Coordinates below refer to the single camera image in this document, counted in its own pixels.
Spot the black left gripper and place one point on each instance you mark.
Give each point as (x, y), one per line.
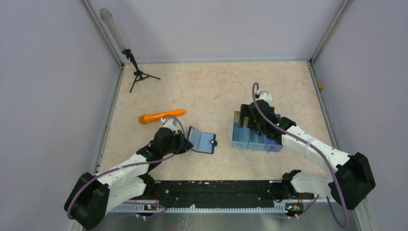
(179, 137)

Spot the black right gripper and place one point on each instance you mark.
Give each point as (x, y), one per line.
(245, 111)

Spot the dark blue leather card holder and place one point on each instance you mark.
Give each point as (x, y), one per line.
(202, 142)

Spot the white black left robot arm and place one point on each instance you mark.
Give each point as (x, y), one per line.
(94, 195)

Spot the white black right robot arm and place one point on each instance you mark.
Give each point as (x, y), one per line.
(348, 178)

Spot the light blue drawer organizer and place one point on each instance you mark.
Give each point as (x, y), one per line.
(246, 139)

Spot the orange flashlight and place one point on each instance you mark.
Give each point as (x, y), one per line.
(149, 118)

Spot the small tan block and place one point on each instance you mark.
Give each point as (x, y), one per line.
(320, 85)

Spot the black mini tripod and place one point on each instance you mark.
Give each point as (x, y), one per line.
(139, 75)

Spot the grey tube on tripod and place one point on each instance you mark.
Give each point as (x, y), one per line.
(107, 18)

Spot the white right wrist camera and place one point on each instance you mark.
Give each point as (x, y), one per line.
(263, 95)

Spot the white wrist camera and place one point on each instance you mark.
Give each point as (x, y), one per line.
(169, 123)
(263, 95)

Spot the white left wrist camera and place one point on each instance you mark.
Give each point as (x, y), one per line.
(169, 123)

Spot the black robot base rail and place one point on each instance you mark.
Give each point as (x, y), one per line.
(220, 193)

